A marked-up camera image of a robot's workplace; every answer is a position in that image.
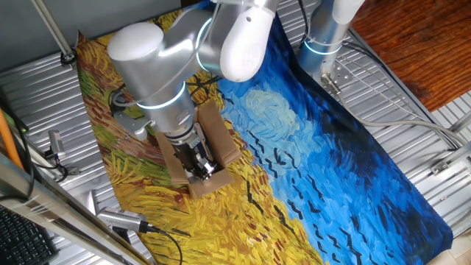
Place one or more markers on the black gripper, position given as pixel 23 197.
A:
pixel 189 151

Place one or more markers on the brown cardboard box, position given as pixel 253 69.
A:
pixel 217 129

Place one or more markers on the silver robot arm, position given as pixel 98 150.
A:
pixel 154 73

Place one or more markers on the painted wheat field cloth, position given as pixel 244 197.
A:
pixel 294 147

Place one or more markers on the shiny metal plate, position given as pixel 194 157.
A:
pixel 92 202

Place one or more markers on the black keyboard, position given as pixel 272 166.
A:
pixel 22 239

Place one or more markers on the orange tube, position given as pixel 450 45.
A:
pixel 8 141

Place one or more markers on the grey metal pole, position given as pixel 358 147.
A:
pixel 51 29

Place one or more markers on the brown wooden board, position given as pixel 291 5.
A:
pixel 416 48

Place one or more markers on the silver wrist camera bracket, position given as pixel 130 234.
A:
pixel 132 125

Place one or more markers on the silver ribbed camera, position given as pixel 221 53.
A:
pixel 121 219

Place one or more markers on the small grey camera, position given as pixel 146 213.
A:
pixel 56 143

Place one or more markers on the aluminium frame bar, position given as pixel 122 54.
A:
pixel 55 208

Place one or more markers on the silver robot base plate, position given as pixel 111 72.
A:
pixel 344 75

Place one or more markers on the small metal corner bracket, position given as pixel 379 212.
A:
pixel 439 167

